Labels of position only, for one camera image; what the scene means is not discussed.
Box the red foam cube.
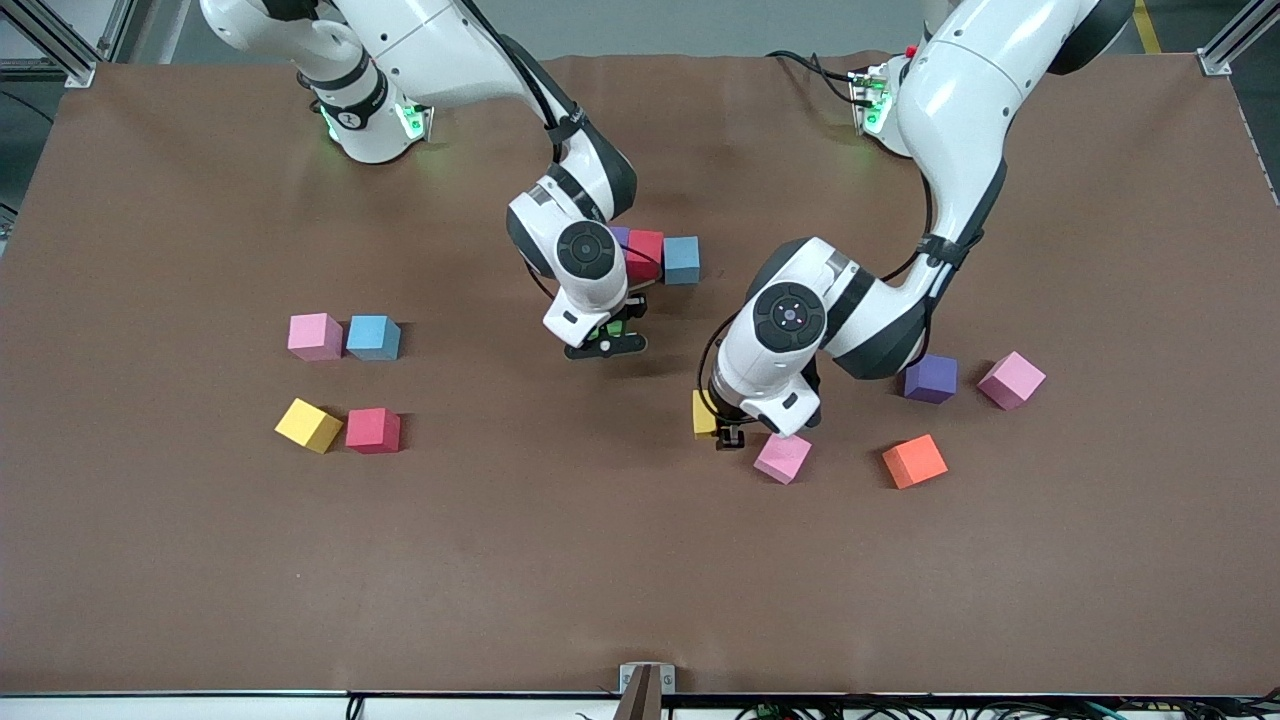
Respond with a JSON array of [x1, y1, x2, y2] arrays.
[[345, 407, 402, 455], [625, 229, 666, 284]]

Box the orange foam cube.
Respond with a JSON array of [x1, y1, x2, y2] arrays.
[[881, 434, 949, 491]]

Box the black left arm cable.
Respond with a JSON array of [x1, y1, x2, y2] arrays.
[[697, 170, 991, 416]]

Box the light blue foam cube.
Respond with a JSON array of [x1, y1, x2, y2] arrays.
[[346, 315, 402, 362], [663, 236, 701, 286]]

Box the large table cover mat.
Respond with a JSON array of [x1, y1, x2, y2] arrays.
[[0, 52, 1280, 698]]

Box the pink foam cube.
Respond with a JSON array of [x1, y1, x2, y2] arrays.
[[288, 313, 344, 362], [977, 350, 1047, 412], [753, 430, 813, 486]]

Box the aluminium frame post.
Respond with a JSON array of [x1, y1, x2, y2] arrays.
[[1197, 0, 1280, 77], [0, 0, 136, 89]]

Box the black base power cable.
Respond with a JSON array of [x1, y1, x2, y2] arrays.
[[768, 50, 871, 106]]

